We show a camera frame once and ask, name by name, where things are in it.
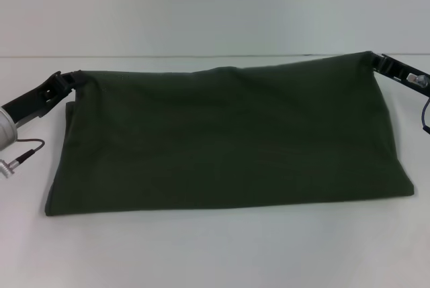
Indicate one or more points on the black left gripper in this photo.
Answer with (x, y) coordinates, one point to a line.
(28, 101)

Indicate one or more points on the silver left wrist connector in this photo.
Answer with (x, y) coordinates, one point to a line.
(6, 168)

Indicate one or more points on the dark green t-shirt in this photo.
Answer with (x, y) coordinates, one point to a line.
(218, 140)

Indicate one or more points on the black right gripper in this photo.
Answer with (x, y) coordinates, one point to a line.
(416, 78)

